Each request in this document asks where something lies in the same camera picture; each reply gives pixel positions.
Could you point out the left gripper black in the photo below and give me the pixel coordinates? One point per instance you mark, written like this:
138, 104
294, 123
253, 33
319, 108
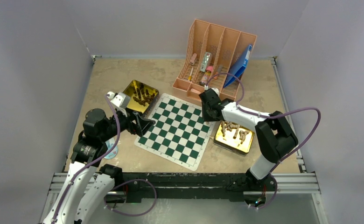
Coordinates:
140, 125

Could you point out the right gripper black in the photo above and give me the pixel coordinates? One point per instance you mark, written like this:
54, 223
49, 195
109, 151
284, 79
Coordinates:
206, 117

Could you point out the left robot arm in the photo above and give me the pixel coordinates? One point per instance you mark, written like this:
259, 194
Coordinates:
87, 183

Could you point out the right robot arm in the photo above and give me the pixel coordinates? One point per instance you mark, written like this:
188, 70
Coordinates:
275, 136

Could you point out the gold tin with dark pieces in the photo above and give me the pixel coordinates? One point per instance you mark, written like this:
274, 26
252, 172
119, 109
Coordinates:
142, 97

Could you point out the gold tin with white pieces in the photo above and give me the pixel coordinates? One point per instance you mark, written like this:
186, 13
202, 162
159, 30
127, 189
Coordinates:
234, 137

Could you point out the green white chess board mat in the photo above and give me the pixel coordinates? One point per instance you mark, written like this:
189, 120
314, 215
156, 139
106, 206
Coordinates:
179, 135

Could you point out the pink capped bottle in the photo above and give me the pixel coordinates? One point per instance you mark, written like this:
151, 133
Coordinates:
206, 76

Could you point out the white blue round disc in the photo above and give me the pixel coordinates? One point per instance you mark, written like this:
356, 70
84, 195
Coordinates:
111, 149

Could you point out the grey box in organizer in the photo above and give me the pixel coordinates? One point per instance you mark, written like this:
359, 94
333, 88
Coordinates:
207, 57

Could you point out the blue folder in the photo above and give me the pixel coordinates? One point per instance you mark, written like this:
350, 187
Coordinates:
238, 68

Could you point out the pink desk organizer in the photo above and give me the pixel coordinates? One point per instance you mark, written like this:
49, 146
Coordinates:
226, 45

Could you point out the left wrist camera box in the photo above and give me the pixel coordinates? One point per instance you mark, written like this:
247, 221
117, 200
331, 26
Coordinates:
119, 100

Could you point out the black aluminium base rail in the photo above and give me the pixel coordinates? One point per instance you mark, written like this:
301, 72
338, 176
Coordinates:
234, 187

